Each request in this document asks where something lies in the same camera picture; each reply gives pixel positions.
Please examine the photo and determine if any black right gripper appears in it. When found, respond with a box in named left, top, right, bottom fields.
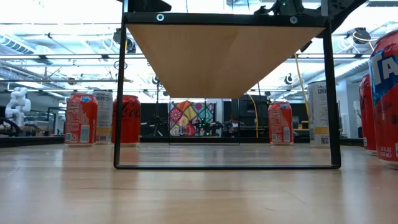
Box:
left=253, top=0, right=321, bottom=16

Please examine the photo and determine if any red soda can blue logo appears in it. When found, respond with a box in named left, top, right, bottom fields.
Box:
left=359, top=73, right=379, bottom=156
left=267, top=101, right=294, bottom=146
left=64, top=93, right=99, bottom=147
left=368, top=28, right=398, bottom=170

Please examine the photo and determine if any slim white beverage can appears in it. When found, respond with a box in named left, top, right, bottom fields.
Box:
left=92, top=90, right=114, bottom=146
left=307, top=80, right=331, bottom=149

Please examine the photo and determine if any black hanging device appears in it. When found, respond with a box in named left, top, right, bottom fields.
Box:
left=125, top=36, right=137, bottom=54

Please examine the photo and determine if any black cabinet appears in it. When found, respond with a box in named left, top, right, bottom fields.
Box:
left=230, top=95, right=270, bottom=138

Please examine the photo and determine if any red Coca-Cola can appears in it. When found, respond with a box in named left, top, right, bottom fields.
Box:
left=111, top=95, right=141, bottom=147

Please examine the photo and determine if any colourful patterned panel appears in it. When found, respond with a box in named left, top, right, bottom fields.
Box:
left=169, top=100, right=216, bottom=137

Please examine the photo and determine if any person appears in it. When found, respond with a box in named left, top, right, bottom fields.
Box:
left=224, top=114, right=246, bottom=138

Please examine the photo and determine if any thick yellow cable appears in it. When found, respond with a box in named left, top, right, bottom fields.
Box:
left=293, top=53, right=311, bottom=121

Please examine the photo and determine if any black cable reel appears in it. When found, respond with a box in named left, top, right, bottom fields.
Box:
left=352, top=27, right=373, bottom=45

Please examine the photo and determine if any wooden shelf black metal frame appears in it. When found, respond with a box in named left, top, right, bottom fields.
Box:
left=113, top=0, right=342, bottom=170

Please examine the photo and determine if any thin yellow cable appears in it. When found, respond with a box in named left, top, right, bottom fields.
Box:
left=247, top=93, right=259, bottom=139

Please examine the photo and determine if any black aluminium rig frame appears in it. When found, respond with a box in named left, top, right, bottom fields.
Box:
left=0, top=135, right=364, bottom=148

